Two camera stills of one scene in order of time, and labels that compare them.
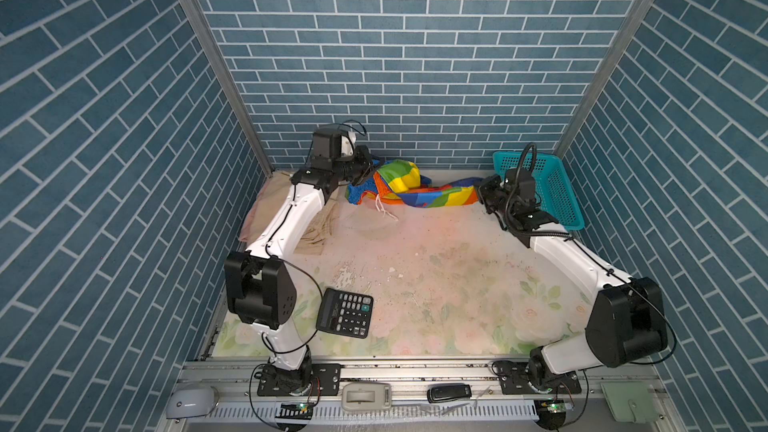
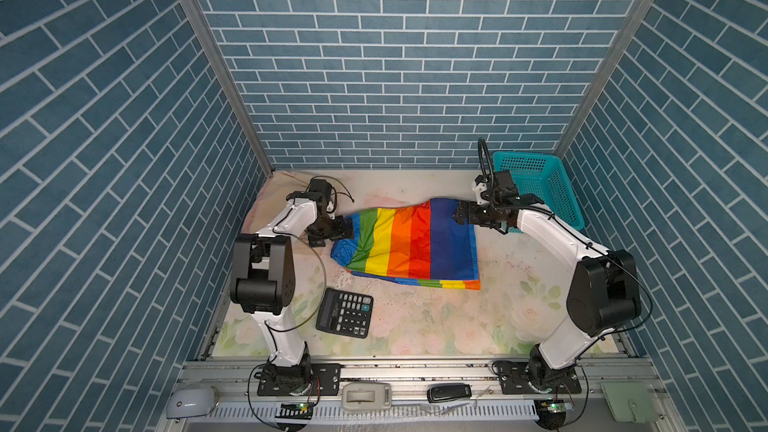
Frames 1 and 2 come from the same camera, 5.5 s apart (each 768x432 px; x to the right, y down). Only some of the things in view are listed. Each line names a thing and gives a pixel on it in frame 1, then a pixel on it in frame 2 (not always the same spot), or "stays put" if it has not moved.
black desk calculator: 345,313 stays put
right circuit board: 556,407 stays put
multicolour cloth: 400,181 to 420,244
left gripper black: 364,168 to 338,232
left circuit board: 301,410 stays put
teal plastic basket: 552,187 stays put
